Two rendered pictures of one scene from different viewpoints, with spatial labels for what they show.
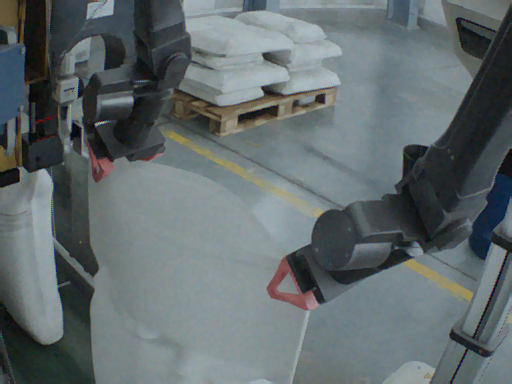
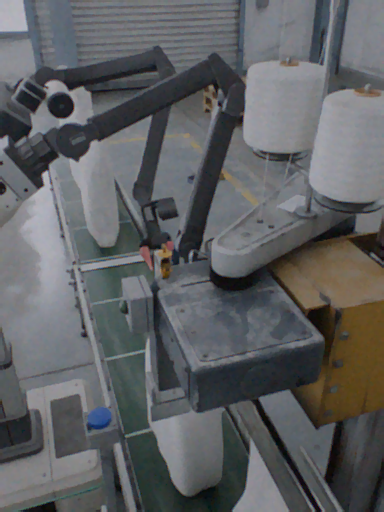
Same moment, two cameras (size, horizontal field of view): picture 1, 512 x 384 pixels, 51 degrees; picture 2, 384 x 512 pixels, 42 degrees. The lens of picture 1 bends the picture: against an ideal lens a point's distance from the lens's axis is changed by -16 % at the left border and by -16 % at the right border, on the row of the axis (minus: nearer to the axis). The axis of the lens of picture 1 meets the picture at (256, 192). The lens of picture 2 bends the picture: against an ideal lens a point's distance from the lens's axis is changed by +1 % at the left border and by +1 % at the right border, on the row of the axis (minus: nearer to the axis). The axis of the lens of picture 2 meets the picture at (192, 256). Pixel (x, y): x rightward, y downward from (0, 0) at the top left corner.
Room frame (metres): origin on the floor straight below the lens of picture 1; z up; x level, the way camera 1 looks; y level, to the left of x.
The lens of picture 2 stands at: (1.71, 0.71, 1.88)
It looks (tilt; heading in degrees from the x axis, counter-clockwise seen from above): 31 degrees down; 210
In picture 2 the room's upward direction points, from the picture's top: straight up
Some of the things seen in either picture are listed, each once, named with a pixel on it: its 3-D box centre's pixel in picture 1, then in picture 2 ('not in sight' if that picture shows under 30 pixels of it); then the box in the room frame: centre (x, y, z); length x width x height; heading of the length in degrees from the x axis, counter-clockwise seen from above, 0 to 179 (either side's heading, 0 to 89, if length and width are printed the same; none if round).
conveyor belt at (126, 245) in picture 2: not in sight; (88, 192); (-0.87, -1.73, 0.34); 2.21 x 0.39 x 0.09; 49
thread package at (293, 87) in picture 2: not in sight; (284, 106); (0.72, 0.35, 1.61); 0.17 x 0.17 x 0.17
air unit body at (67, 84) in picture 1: (65, 98); not in sight; (0.86, 0.32, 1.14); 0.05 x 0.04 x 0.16; 139
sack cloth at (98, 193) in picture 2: not in sight; (97, 177); (-0.39, -1.19, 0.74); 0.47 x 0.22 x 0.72; 47
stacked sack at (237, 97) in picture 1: (208, 82); not in sight; (3.93, 0.40, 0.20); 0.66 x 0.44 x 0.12; 49
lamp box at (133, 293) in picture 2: not in sight; (138, 304); (1.09, 0.22, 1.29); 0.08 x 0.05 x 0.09; 49
